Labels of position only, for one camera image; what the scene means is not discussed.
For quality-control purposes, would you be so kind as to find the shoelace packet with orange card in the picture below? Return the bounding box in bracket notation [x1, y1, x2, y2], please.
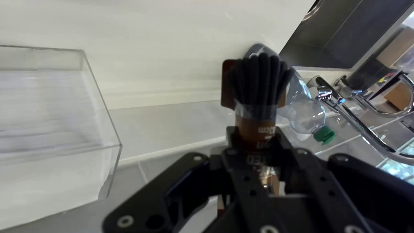
[219, 54, 295, 196]

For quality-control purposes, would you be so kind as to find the clear bottle with green cap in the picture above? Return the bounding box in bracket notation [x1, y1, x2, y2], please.
[245, 41, 338, 146]

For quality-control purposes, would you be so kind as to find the clear plastic box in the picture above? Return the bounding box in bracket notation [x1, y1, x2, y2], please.
[0, 44, 125, 230]

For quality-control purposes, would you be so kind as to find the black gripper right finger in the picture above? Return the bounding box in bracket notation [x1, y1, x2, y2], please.
[273, 128, 414, 233]

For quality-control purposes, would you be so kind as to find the dark grey cabinet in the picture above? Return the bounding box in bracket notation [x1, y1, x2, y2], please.
[279, 0, 414, 73]

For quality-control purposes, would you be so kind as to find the brown cardboard box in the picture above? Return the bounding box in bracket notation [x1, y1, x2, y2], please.
[377, 80, 414, 113]

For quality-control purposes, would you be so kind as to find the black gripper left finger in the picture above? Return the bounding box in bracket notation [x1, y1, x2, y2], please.
[103, 126, 299, 233]

